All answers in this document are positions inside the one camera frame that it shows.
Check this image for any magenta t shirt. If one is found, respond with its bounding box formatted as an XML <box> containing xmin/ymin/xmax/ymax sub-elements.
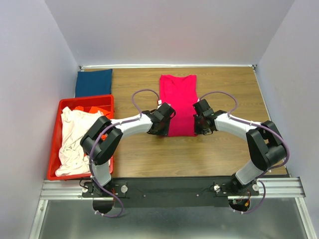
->
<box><xmin>159</xmin><ymin>75</ymin><xmax>198</xmax><ymax>137</ymax></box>

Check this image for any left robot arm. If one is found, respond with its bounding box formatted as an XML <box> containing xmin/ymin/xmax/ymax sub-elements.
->
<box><xmin>80</xmin><ymin>103</ymin><xmax>176</xmax><ymax>197</ymax></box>

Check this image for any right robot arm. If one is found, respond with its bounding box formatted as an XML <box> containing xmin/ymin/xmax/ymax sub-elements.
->
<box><xmin>193</xmin><ymin>99</ymin><xmax>290</xmax><ymax>195</ymax></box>

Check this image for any orange t shirt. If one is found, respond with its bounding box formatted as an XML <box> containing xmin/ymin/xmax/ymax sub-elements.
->
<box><xmin>75</xmin><ymin>106</ymin><xmax>114</xmax><ymax>119</ymax></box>

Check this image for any red plastic bin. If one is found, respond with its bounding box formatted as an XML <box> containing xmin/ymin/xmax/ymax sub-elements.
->
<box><xmin>47</xmin><ymin>95</ymin><xmax>115</xmax><ymax>181</ymax></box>

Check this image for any folded blue t shirt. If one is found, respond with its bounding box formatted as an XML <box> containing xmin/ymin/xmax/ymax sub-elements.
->
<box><xmin>75</xmin><ymin>69</ymin><xmax>113</xmax><ymax>98</ymax></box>

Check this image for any pale pink t shirt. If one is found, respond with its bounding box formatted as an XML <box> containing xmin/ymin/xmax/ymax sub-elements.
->
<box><xmin>55</xmin><ymin>107</ymin><xmax>103</xmax><ymax>176</ymax></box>

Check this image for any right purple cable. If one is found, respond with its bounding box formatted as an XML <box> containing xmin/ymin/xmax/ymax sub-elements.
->
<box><xmin>198</xmin><ymin>91</ymin><xmax>291</xmax><ymax>175</ymax></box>

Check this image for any purple cable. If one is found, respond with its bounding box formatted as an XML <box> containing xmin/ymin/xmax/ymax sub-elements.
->
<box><xmin>198</xmin><ymin>91</ymin><xmax>291</xmax><ymax>175</ymax></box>
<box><xmin>88</xmin><ymin>89</ymin><xmax>162</xmax><ymax>187</ymax></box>

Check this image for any black mounting base plate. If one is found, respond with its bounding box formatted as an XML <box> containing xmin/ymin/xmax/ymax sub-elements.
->
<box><xmin>82</xmin><ymin>176</ymin><xmax>260</xmax><ymax>213</ymax></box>

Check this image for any aluminium frame rail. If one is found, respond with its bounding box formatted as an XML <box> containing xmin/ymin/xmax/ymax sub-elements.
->
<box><xmin>30</xmin><ymin>176</ymin><xmax>317</xmax><ymax>239</ymax></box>

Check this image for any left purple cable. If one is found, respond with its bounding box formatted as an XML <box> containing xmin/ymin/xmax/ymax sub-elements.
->
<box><xmin>88</xmin><ymin>89</ymin><xmax>162</xmax><ymax>187</ymax></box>

